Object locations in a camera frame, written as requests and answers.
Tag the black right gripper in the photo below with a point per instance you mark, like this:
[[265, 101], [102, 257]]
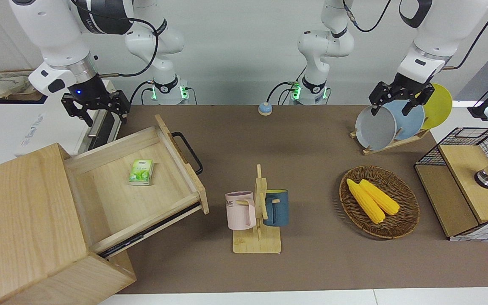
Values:
[[89, 95]]

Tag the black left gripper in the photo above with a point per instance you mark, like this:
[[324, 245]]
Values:
[[406, 87]]

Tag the light wooden drawer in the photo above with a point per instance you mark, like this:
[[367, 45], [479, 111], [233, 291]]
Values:
[[112, 203]]

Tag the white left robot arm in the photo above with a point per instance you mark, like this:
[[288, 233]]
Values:
[[443, 25]]

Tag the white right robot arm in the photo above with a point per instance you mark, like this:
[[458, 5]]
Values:
[[53, 34]]

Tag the light blue plate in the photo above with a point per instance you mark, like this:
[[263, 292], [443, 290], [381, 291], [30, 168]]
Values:
[[409, 120]]

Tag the grey plate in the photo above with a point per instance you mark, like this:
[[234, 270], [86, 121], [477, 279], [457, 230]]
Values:
[[375, 129]]

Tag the yellow plate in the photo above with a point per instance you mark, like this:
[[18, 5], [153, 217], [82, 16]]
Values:
[[439, 108]]

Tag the wooden plate rack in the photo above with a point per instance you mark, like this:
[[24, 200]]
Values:
[[400, 142]]

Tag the white toaster oven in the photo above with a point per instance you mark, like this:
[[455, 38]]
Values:
[[53, 127]]

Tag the green tissue pack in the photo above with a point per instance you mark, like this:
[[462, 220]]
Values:
[[141, 172]]

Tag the beige cloth bag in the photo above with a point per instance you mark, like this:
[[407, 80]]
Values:
[[6, 84]]

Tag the brown table mat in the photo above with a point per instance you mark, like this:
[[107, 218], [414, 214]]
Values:
[[311, 148]]

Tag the yellow corn cob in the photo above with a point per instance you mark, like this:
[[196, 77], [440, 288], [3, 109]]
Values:
[[381, 198], [366, 203]]

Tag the brown wicker basket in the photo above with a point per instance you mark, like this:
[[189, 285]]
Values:
[[400, 220]]

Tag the small blue round bell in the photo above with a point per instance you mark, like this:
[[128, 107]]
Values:
[[265, 109]]

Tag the light wooden cabinet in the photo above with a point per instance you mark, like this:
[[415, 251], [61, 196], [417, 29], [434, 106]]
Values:
[[15, 212]]

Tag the dark blue mug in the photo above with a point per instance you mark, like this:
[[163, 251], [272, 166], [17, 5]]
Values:
[[278, 209]]

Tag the pink mug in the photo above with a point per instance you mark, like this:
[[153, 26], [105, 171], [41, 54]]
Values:
[[239, 212]]

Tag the wooden mug rack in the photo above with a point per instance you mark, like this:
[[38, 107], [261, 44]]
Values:
[[257, 241]]

